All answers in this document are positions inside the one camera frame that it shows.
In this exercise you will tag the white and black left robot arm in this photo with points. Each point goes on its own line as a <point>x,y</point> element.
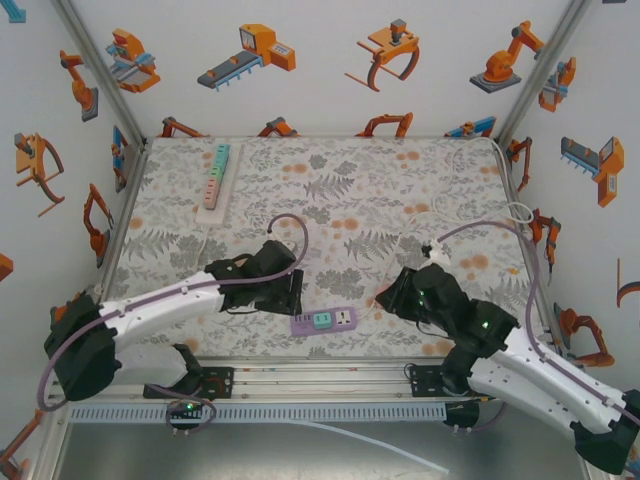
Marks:
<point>150,305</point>

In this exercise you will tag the green cube plug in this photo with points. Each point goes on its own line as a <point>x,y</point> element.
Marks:
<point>216,173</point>

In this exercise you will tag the purple power strip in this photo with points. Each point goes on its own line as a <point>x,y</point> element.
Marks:
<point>345,325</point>

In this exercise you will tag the aluminium side rail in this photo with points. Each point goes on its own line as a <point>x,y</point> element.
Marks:
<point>520,250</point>
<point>127,200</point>

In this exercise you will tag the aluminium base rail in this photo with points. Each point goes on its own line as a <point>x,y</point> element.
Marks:
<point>325,385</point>

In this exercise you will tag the long white power strip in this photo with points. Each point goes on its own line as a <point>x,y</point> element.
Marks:
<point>227,190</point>

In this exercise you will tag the floral tablecloth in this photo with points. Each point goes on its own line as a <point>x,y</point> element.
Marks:
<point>350,165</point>

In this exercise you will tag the black controller box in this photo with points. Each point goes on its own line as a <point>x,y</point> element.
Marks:
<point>462,415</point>
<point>186,411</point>

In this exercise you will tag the aluminium frame post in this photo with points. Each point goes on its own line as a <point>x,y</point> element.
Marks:
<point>95,65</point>
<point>545,65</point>

